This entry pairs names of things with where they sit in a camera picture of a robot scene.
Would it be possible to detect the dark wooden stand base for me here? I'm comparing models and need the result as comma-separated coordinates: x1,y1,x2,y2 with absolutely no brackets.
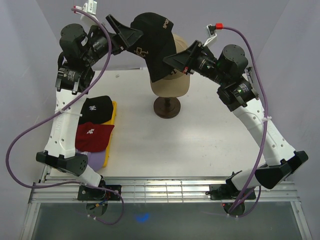
153,97,181,119

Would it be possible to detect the aluminium front rail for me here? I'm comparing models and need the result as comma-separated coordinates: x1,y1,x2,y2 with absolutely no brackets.
29,177,300,204

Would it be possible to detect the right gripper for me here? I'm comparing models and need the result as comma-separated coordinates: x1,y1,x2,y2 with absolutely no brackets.
162,40,228,86

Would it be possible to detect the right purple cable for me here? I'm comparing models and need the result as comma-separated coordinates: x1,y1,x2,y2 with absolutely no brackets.
222,24,270,219

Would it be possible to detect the beige cap black R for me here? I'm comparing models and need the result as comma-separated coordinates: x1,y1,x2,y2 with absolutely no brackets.
149,33,191,97

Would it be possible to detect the black cap gold R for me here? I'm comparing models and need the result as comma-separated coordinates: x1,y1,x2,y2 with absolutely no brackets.
127,12,177,83

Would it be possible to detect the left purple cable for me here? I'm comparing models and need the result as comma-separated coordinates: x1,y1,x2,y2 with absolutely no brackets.
5,6,125,225

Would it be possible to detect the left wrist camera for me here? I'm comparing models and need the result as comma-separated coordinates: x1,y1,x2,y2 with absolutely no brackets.
72,0,98,27

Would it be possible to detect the red cap white logo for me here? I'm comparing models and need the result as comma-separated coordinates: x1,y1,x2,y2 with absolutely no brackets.
75,122,115,153

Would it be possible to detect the lavender cap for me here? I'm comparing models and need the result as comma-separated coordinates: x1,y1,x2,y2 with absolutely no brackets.
75,149,106,172

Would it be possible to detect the yellow plastic tray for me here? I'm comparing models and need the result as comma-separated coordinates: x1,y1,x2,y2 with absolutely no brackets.
99,100,117,168

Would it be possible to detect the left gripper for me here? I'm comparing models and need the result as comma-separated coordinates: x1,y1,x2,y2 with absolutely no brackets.
81,14,143,67

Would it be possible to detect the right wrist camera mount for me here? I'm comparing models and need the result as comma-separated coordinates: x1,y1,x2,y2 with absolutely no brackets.
203,23,224,47

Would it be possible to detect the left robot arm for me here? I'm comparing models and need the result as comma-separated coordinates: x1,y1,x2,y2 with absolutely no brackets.
35,14,143,200

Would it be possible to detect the purple cable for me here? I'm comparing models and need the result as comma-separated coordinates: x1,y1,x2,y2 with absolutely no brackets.
222,24,270,219
5,6,125,225

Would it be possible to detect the black cap white NY logo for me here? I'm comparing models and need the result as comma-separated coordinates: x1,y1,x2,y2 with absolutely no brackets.
78,95,114,125

